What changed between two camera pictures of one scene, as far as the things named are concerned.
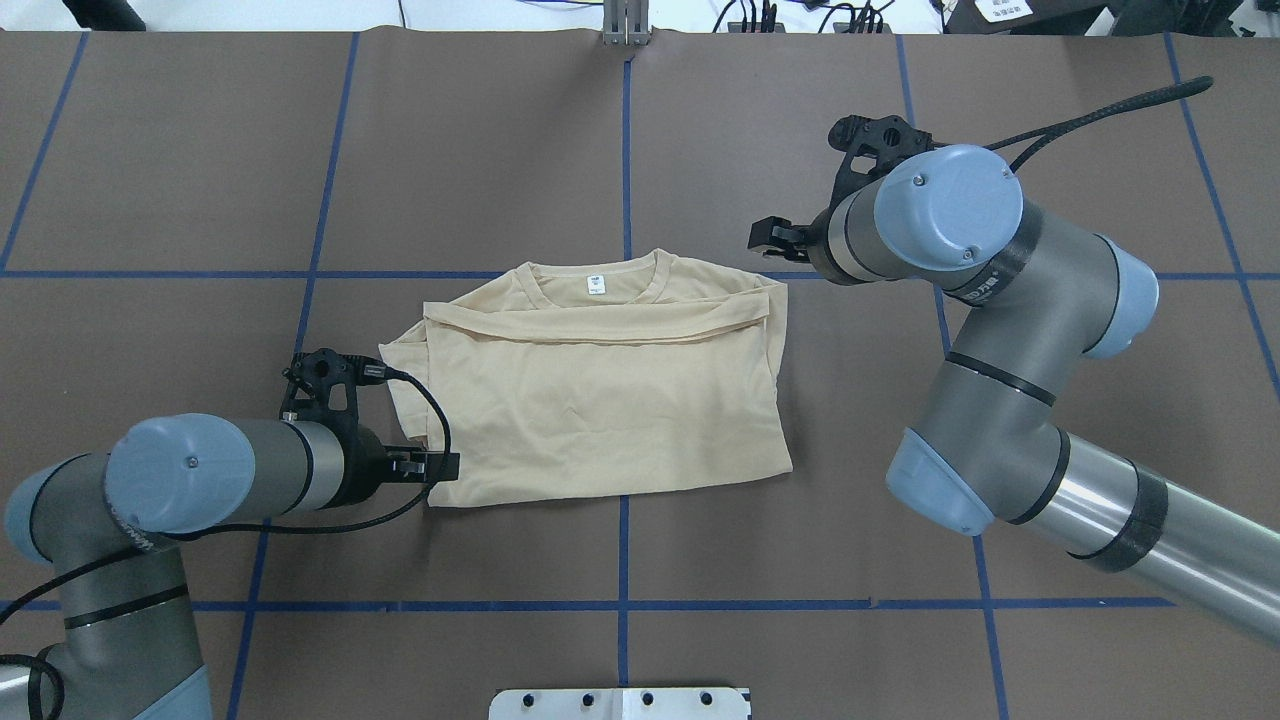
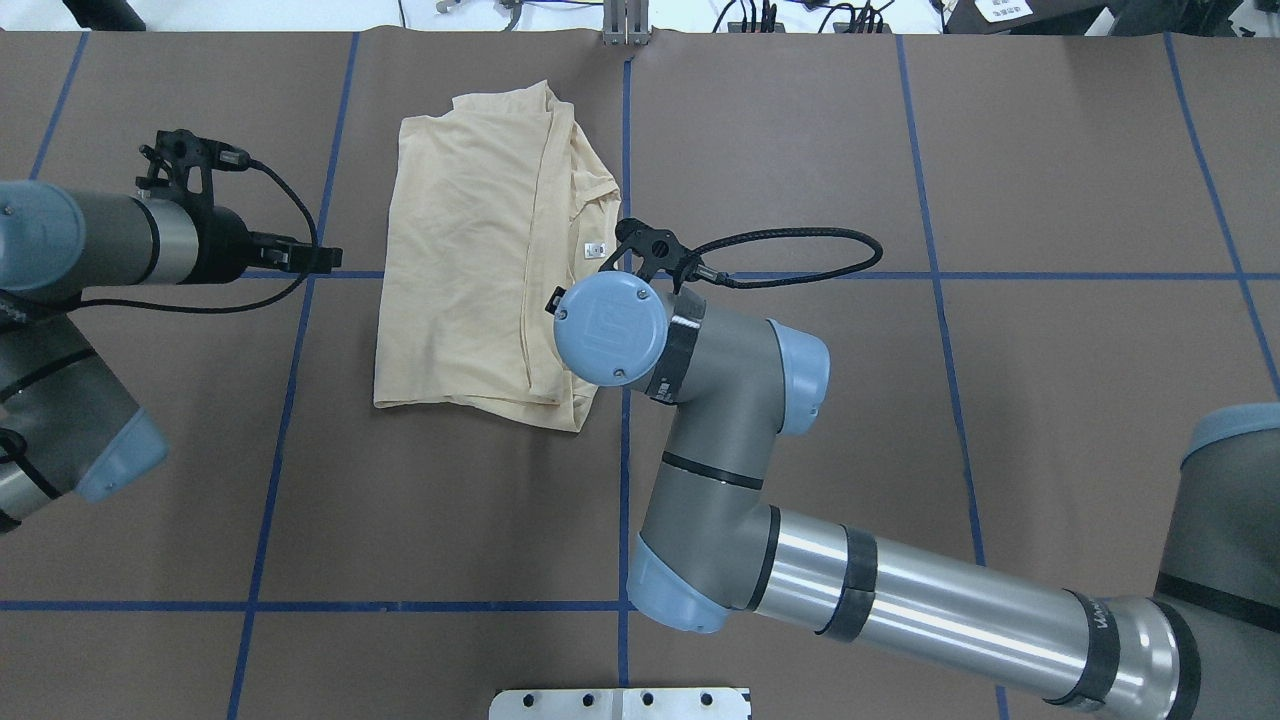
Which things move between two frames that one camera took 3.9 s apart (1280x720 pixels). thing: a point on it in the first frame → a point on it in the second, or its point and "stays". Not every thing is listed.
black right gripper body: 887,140 → 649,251
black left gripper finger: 425,466 → 292,255
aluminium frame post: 625,23 stays
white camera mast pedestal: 621,704 stays
